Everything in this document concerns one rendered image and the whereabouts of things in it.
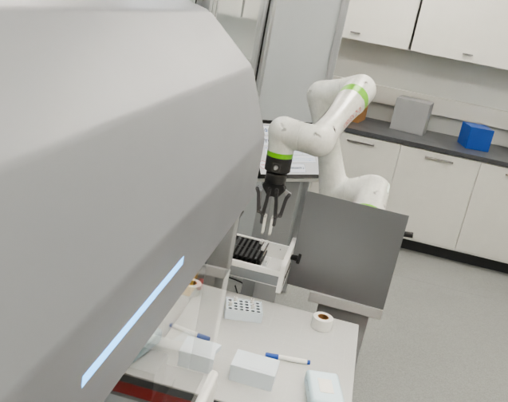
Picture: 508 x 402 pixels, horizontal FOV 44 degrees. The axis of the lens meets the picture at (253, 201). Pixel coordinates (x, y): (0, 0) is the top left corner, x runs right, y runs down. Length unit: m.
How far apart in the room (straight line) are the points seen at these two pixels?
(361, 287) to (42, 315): 1.94
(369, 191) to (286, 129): 0.51
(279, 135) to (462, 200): 3.21
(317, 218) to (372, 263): 0.26
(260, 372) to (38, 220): 1.32
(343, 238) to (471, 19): 3.29
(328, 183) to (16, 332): 2.13
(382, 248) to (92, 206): 1.81
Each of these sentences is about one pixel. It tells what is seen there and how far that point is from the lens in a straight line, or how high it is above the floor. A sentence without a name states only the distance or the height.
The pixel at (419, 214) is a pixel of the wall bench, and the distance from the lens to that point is 5.19.
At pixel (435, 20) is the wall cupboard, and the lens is 5.30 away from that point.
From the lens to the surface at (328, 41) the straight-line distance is 3.69.
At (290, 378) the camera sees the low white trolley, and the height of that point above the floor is 0.76.
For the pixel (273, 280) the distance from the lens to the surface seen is 2.19.
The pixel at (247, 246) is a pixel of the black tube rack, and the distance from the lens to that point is 2.32.
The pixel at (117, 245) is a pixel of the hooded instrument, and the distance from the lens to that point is 0.63.
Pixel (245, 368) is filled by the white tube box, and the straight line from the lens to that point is 1.79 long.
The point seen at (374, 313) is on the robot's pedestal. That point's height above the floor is 0.74.
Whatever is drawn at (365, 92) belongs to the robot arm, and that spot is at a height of 1.51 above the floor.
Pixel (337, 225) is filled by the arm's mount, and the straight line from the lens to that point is 2.30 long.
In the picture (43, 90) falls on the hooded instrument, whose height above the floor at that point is 1.67.
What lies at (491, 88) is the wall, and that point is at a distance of 5.75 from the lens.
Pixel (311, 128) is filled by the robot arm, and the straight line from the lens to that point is 2.11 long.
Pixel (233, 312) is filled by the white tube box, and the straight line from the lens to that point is 2.09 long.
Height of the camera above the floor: 1.79
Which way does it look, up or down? 19 degrees down
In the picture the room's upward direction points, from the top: 11 degrees clockwise
